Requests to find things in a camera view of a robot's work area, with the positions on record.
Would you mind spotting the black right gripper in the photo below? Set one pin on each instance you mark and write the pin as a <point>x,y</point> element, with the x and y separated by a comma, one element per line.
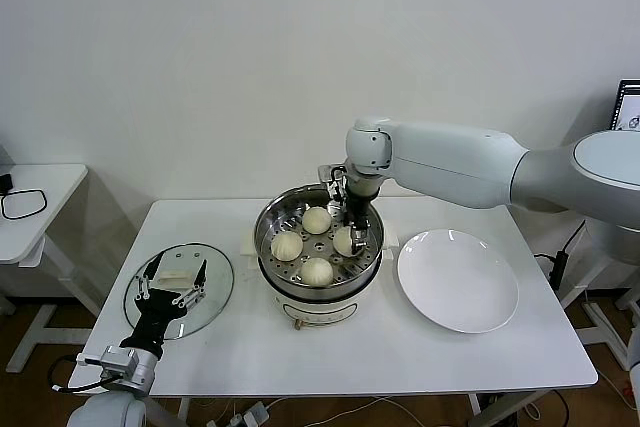
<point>358,209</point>

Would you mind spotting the large white round plate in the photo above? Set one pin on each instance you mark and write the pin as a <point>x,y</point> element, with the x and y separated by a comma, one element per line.
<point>457,282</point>

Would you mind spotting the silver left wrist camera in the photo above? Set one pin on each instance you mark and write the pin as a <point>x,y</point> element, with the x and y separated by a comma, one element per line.
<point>117,362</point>

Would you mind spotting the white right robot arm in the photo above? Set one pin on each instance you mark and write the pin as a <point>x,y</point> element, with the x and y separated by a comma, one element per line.
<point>450,157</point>

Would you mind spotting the stainless steel steamer basket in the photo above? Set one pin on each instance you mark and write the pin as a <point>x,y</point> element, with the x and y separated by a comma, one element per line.
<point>280,217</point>

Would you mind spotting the small black adapter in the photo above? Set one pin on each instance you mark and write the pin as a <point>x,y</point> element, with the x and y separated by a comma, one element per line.
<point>5,183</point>

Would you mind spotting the white steamed baozi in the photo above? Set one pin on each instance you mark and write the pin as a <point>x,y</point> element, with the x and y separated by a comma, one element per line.
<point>286,246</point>
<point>315,221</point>
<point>342,241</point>
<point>316,273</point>

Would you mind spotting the open dark laptop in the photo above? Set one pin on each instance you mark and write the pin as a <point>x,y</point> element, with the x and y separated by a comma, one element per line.
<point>630,107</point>

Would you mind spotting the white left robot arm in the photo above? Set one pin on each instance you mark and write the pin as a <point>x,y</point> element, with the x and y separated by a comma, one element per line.
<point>145,372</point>

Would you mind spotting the black hanging power adapter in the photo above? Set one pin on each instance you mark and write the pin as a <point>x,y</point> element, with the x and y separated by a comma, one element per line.
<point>554,274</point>

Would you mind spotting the white electric cooking pot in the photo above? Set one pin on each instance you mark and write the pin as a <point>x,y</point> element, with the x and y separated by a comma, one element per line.
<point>320,309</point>

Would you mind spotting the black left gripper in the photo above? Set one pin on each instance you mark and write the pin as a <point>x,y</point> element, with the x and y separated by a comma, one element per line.
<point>156,314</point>

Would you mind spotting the red floor object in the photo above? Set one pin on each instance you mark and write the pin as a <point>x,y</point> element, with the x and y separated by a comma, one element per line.
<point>629,387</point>

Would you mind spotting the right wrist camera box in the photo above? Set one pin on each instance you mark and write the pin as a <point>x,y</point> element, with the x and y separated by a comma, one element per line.
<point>330,173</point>

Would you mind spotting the round glass pot lid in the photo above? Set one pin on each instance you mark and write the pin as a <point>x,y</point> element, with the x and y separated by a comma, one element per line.
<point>220,292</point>

